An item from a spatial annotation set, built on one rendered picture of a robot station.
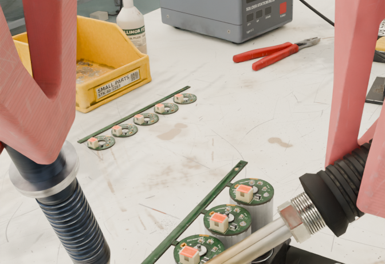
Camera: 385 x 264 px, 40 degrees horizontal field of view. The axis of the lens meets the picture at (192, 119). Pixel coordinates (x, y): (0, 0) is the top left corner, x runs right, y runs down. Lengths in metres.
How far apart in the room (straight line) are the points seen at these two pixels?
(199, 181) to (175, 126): 0.09
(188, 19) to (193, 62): 0.10
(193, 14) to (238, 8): 0.08
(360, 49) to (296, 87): 0.39
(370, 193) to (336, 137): 0.03
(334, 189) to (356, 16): 0.06
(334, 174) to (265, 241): 0.03
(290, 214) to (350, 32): 0.06
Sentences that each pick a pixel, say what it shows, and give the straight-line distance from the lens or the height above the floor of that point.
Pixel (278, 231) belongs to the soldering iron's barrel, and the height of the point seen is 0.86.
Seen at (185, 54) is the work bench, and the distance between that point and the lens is 0.68.
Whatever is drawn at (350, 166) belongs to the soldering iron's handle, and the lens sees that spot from 0.19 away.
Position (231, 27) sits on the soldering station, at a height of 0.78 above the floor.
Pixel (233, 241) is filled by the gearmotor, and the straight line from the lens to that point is 0.27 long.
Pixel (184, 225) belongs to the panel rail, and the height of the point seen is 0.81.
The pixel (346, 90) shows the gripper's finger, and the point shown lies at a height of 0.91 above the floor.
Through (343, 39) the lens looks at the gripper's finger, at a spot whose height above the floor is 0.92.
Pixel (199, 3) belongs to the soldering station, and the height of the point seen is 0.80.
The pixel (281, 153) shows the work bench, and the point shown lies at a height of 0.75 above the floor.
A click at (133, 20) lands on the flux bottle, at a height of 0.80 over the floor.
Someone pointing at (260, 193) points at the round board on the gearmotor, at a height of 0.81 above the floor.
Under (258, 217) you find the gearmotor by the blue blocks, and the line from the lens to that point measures 0.30.
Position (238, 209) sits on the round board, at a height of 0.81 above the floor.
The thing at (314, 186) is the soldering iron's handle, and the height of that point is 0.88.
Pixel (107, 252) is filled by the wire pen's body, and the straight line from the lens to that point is 0.16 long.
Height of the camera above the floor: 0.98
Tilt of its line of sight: 27 degrees down
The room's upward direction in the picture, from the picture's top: 4 degrees counter-clockwise
